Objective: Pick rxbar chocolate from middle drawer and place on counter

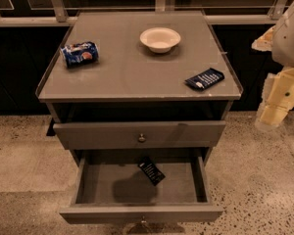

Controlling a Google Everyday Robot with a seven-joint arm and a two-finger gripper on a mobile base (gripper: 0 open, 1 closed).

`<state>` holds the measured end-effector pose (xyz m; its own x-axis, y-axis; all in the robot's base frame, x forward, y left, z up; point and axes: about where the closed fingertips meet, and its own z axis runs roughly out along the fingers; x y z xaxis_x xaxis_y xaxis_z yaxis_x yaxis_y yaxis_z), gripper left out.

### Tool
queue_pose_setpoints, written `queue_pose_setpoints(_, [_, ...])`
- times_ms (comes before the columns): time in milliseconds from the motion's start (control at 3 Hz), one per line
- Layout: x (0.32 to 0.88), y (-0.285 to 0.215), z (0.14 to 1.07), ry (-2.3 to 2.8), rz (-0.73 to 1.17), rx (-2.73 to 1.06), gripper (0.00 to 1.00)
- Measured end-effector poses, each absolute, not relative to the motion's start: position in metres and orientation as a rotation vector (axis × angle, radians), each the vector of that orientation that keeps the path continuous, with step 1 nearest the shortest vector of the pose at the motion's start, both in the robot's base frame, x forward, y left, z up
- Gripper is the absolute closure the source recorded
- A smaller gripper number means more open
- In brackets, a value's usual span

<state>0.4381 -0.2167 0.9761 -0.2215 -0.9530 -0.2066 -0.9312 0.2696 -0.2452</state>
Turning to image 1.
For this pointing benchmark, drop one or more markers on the brass middle drawer knob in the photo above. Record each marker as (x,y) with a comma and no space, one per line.
(143,220)

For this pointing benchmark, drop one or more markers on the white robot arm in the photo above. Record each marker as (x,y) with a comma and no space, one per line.
(283,40)

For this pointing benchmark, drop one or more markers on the grey drawer cabinet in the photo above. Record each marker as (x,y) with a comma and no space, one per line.
(130,83)

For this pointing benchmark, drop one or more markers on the metal window railing frame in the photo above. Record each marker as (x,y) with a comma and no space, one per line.
(65,12)

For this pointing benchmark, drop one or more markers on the blue snack bar packet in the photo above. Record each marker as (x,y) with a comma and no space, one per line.
(205,79)

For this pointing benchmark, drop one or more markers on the closed grey top drawer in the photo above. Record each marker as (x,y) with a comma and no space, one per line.
(124,135)

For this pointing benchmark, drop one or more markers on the open grey middle drawer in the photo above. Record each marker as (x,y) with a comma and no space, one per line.
(112,190)

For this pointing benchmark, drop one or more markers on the blue pepsi can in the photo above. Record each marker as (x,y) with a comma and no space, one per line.
(80,54)

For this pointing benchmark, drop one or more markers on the black rxbar chocolate packet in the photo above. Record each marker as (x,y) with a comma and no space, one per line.
(151,171)

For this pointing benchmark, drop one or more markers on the white bowl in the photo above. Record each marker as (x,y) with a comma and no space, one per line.
(159,39)

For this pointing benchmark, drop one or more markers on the brass drawer knob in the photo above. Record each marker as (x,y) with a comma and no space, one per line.
(143,220)
(141,138)

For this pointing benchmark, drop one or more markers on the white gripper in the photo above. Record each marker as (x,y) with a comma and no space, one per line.
(289,39)

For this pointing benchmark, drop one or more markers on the brass top drawer knob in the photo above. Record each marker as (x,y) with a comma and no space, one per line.
(141,138)

